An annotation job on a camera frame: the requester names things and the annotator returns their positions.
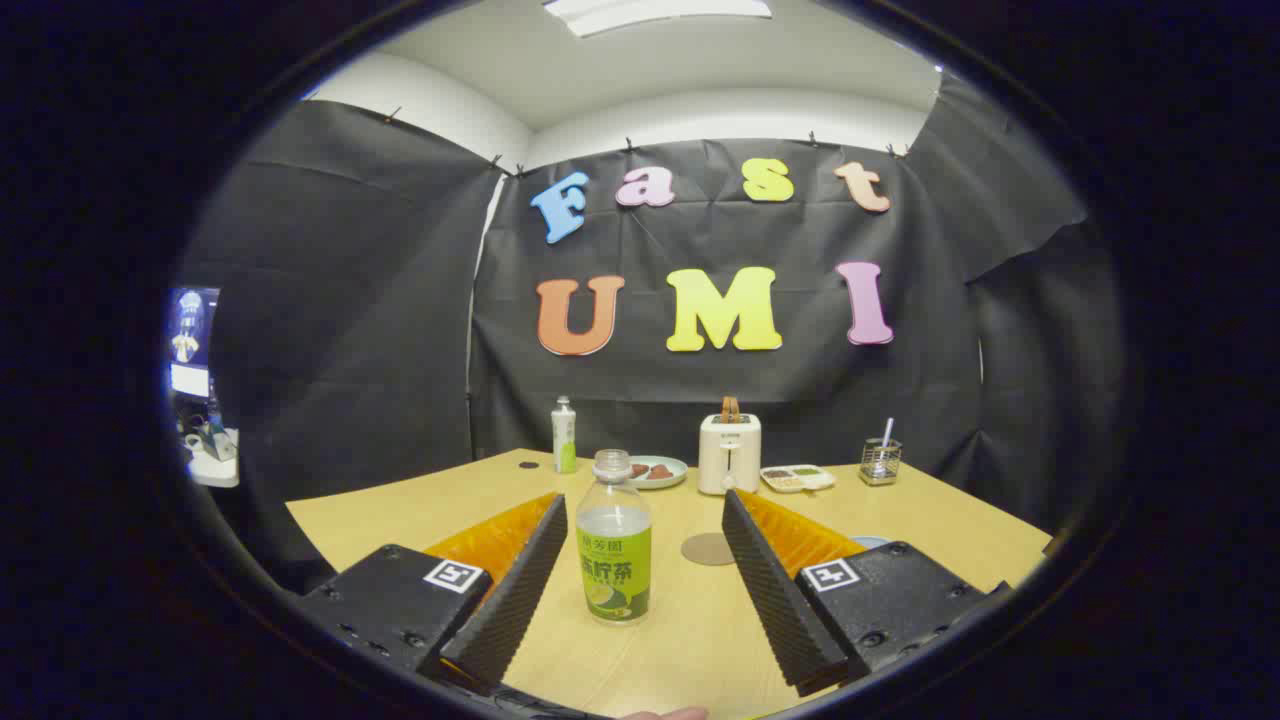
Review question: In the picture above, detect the white divided tray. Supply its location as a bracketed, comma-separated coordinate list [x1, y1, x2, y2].
[760, 464, 836, 494]

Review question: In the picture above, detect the pale round plate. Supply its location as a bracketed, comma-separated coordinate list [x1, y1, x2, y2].
[628, 456, 689, 490]

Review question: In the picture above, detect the small white green bottle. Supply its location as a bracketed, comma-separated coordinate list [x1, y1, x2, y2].
[552, 395, 578, 475]

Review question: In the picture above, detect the wire utensil holder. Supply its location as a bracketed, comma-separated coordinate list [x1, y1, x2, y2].
[859, 438, 903, 487]

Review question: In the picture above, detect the wooden table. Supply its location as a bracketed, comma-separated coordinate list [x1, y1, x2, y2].
[285, 448, 1053, 719]

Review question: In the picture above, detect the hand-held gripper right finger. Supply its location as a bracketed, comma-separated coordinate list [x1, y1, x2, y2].
[722, 488, 1011, 698]

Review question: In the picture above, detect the white toaster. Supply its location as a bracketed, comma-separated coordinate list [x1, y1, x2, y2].
[698, 412, 762, 496]

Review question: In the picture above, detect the round brown coaster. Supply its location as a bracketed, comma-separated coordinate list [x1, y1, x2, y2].
[682, 532, 739, 567]

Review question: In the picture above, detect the white side table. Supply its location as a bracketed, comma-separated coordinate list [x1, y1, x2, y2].
[185, 428, 241, 489]

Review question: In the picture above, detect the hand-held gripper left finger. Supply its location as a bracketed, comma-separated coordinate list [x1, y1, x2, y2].
[300, 492, 569, 696]

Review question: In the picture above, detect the green label juice bottle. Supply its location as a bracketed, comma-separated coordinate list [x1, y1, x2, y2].
[576, 450, 653, 626]

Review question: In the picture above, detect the computer monitor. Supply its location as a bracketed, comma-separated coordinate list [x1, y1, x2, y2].
[168, 287, 221, 401]

